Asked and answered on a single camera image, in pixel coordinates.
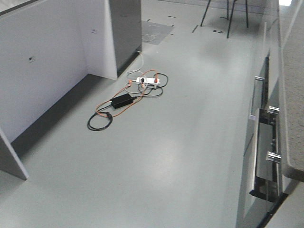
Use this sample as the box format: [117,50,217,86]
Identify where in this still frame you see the grey floor mat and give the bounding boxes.
[142,21,174,45]

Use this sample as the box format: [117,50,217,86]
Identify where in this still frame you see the white floor cable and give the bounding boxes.
[125,52,149,94]

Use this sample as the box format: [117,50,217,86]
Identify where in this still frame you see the grey stone kitchen counter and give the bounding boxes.
[235,0,304,228]

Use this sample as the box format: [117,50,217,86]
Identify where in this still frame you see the black floor cable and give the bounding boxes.
[87,73,169,132]

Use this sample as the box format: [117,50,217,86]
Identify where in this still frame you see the white partition wall panel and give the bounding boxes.
[0,0,117,180]

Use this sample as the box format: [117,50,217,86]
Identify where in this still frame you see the black power adapter brick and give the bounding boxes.
[111,94,134,109]

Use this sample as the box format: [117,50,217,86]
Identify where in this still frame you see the white power strip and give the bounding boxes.
[136,77,160,85]

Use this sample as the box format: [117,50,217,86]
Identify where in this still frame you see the black metal chair legs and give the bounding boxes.
[199,0,249,39]

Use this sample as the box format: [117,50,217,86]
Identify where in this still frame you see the dark grey cabinet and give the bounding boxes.
[109,0,142,76]

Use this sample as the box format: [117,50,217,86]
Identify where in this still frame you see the chrome drawer handle upper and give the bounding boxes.
[249,76,280,120]

